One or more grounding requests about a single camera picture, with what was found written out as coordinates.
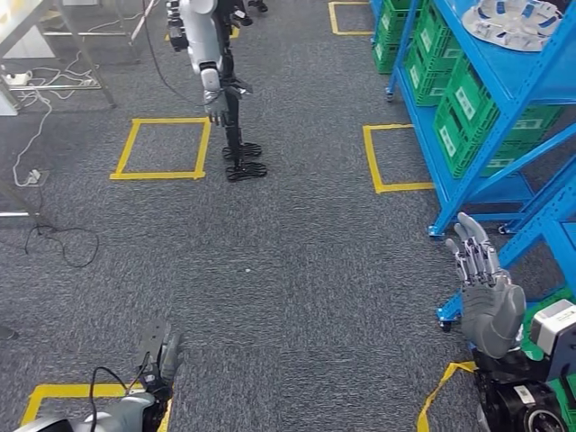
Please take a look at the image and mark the black tether cable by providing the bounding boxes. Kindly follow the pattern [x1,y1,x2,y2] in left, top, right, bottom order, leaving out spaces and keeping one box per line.
[141,0,213,110]

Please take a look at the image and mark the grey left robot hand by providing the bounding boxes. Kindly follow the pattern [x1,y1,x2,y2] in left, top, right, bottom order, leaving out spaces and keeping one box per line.
[152,330,185,389]

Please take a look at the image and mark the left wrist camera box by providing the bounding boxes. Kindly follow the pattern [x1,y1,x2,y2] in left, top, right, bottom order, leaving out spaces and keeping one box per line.
[136,319,170,371]

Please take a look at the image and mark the white power cable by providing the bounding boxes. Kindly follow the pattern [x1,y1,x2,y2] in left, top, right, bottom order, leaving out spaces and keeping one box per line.
[12,83,54,189]

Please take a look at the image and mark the loose yellow tape strip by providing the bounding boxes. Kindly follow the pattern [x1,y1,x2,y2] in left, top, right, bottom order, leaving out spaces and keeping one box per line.
[416,360,478,432]

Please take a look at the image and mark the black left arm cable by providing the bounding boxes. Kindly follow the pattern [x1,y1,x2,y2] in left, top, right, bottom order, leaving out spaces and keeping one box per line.
[88,351,152,432]

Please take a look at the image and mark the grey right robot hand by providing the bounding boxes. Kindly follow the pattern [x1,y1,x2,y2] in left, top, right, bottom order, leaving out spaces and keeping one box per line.
[445,211,526,360]

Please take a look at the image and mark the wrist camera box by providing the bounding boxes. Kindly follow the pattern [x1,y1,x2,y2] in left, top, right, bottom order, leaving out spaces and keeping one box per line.
[136,319,170,371]
[530,299,576,383]

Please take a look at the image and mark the black floor cable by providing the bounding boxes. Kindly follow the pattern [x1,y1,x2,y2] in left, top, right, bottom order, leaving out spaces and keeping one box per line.
[24,223,100,269]

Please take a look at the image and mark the silver wheel cover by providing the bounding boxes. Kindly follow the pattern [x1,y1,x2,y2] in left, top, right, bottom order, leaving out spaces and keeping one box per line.
[462,0,563,53]

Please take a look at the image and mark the white and black humanoid robot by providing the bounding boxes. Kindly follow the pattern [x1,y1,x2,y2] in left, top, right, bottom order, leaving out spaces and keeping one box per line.
[166,0,268,183]

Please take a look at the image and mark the blue metal shelf rack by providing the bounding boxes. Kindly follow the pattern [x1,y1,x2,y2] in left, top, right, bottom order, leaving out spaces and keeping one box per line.
[369,0,576,239]
[436,155,576,432]

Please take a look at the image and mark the white box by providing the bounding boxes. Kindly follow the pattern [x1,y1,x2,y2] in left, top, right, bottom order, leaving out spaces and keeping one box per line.
[16,26,57,59]

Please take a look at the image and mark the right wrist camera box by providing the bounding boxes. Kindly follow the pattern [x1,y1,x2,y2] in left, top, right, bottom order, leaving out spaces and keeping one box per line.
[530,299,576,383]

